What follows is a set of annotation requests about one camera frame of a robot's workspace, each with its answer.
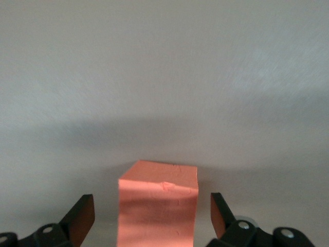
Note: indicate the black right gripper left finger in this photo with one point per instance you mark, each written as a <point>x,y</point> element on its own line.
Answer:
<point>74,221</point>

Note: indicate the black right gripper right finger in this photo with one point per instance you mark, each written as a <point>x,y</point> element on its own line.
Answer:
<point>228,221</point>

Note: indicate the orange foam block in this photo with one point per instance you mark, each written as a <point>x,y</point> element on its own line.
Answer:
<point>156,205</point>

